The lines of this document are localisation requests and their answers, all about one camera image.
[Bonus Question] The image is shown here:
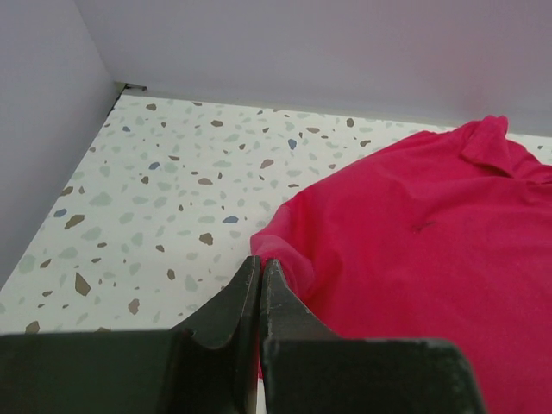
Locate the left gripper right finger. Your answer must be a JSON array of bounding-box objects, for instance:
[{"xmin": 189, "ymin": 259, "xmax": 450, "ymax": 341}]
[{"xmin": 260, "ymin": 260, "xmax": 486, "ymax": 413}]

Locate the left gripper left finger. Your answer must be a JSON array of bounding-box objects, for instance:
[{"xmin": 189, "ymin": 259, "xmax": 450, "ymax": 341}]
[{"xmin": 155, "ymin": 256, "xmax": 261, "ymax": 413}]

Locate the pink t shirt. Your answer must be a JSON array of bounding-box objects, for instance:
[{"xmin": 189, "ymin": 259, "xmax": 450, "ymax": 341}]
[{"xmin": 250, "ymin": 116, "xmax": 551, "ymax": 413}]

